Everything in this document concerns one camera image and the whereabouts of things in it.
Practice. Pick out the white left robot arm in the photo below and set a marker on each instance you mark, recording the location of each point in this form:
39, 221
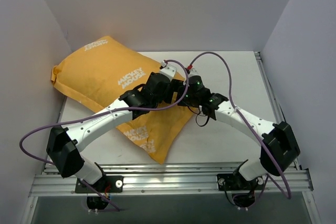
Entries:
65, 144

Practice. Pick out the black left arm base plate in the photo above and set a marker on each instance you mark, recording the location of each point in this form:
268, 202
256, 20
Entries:
109, 184

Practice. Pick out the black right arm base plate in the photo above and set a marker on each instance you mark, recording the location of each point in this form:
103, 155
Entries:
231, 182

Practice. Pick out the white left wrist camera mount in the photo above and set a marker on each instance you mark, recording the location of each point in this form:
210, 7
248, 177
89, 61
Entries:
167, 70

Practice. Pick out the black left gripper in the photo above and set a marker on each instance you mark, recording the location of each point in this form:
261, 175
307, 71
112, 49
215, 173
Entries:
172, 91

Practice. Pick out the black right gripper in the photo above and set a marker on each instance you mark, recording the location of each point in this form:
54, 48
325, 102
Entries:
184, 99

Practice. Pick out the aluminium front rail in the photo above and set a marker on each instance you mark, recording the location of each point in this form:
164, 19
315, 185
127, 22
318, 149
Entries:
143, 179

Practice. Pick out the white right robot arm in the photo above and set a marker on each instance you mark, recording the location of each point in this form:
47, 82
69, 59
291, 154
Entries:
279, 147

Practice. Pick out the orange Mickey Mouse pillowcase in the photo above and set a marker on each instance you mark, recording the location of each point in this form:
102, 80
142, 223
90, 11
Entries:
99, 72

